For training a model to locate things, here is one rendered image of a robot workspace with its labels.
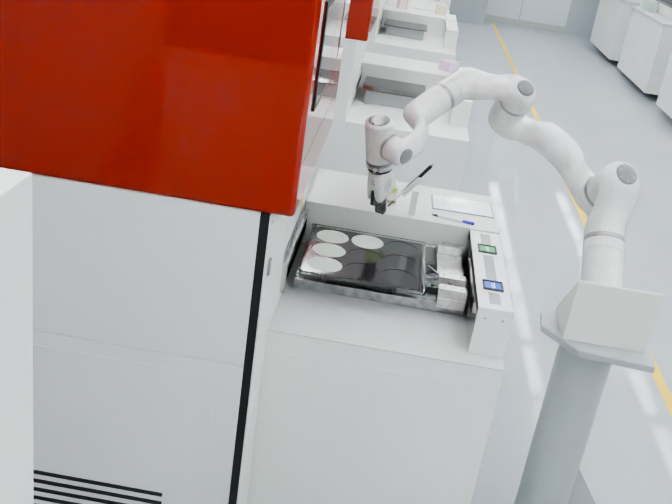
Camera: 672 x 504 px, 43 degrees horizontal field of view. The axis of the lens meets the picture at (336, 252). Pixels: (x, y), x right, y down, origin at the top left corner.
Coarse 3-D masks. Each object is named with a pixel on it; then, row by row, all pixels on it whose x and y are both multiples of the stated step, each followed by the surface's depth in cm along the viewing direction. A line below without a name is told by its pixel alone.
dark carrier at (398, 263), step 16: (320, 240) 263; (384, 240) 270; (400, 240) 272; (320, 256) 252; (352, 256) 255; (368, 256) 257; (384, 256) 258; (400, 256) 260; (416, 256) 262; (320, 272) 242; (336, 272) 243; (352, 272) 245; (368, 272) 247; (384, 272) 248; (400, 272) 250; (416, 272) 251; (416, 288) 241
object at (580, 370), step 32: (544, 320) 252; (576, 352) 238; (608, 352) 239; (640, 352) 242; (576, 384) 250; (544, 416) 261; (576, 416) 254; (544, 448) 262; (576, 448) 260; (544, 480) 265; (576, 480) 270
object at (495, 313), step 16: (480, 240) 265; (496, 240) 267; (480, 256) 253; (496, 256) 255; (480, 272) 242; (496, 272) 244; (480, 288) 233; (480, 304) 223; (496, 304) 226; (512, 304) 226; (480, 320) 224; (496, 320) 223; (480, 336) 225; (496, 336) 225; (480, 352) 227; (496, 352) 227
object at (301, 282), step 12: (300, 276) 249; (312, 288) 248; (324, 288) 248; (336, 288) 248; (348, 288) 247; (360, 288) 247; (372, 300) 248; (384, 300) 247; (396, 300) 247; (408, 300) 247; (420, 300) 246; (432, 300) 247; (444, 312) 247; (456, 312) 247
